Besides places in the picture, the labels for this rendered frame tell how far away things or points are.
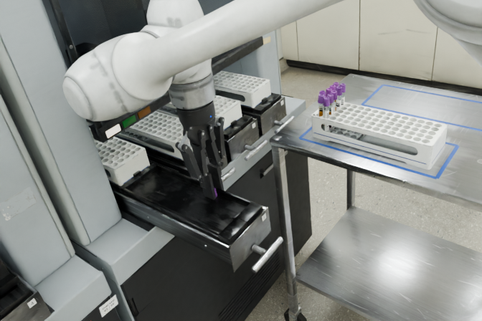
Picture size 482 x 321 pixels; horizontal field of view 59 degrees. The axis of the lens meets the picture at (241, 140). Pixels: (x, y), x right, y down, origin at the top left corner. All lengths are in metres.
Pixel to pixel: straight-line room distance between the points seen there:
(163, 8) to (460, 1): 0.55
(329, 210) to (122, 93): 1.60
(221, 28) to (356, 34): 2.67
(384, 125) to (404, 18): 2.06
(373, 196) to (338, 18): 1.49
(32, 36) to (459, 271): 1.34
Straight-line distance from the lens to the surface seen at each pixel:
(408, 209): 2.15
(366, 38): 3.19
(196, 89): 0.80
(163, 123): 1.19
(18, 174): 0.91
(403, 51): 3.13
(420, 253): 1.58
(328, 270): 1.49
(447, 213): 2.17
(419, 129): 1.03
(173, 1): 0.75
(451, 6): 0.28
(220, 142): 0.93
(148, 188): 1.06
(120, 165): 1.06
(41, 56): 0.89
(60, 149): 0.94
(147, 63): 0.61
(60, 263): 1.04
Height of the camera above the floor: 1.41
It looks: 32 degrees down
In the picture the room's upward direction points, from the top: 9 degrees counter-clockwise
